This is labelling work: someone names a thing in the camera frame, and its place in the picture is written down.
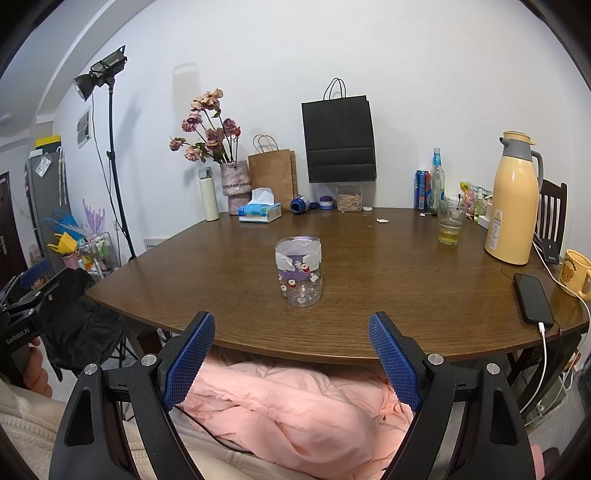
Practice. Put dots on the black power bank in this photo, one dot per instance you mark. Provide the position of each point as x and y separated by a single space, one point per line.
549 251

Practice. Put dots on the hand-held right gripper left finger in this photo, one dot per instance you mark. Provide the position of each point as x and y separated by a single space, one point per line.
191 360

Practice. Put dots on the dried pink roses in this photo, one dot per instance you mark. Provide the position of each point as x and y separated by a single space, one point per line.
207 127

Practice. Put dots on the glass with yellow drink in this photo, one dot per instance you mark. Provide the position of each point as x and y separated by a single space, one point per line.
450 222

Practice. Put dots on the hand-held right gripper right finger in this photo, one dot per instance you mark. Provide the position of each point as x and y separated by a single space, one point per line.
396 360

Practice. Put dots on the white thermos bottle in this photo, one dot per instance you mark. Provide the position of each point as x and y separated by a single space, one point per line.
208 194

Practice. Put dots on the pink quilted jacket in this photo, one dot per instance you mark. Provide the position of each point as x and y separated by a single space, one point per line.
295 415

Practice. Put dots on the brown paper bag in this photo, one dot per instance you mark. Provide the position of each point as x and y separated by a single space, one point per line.
272 173

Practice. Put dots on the black jacket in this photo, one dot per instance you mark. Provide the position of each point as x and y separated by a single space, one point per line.
76 318

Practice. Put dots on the dark wooden chair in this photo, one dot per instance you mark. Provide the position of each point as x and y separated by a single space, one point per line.
551 212

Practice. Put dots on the blue tissue box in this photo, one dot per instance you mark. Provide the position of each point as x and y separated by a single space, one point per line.
259 211

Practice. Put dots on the person's left forearm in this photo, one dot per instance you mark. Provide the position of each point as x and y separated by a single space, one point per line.
27 429

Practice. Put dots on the purple small jar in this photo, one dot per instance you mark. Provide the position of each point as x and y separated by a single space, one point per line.
327 202

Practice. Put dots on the blue drink can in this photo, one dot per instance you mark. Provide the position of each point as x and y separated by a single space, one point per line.
421 190

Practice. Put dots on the blue round container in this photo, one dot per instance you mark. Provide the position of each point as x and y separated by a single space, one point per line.
300 204

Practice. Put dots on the clear glass bottle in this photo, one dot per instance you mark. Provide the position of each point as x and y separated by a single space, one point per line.
436 182

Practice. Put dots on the yellow bear mug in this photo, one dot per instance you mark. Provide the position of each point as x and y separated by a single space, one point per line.
574 273

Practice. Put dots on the studio light on stand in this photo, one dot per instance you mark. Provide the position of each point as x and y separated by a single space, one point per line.
108 115

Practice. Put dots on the cream thermos jug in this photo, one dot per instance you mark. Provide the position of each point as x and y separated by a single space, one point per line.
513 198

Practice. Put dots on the pink fuzzy vase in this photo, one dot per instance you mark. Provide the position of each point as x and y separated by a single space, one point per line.
235 187

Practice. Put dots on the black paper bag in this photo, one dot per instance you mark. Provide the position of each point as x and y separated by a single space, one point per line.
339 138

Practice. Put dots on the grey refrigerator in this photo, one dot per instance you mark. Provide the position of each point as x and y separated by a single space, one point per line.
44 198

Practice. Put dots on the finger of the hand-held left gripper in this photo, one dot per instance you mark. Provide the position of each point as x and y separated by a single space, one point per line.
36 272

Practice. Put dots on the clear jar of cereal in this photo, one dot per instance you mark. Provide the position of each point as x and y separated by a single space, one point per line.
349 197

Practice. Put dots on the brown wooden table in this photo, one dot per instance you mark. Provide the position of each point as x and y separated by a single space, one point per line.
369 286

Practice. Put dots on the person's left hand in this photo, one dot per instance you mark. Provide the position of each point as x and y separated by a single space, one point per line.
38 369

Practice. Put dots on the black smartphone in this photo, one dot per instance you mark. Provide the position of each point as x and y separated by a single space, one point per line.
533 297

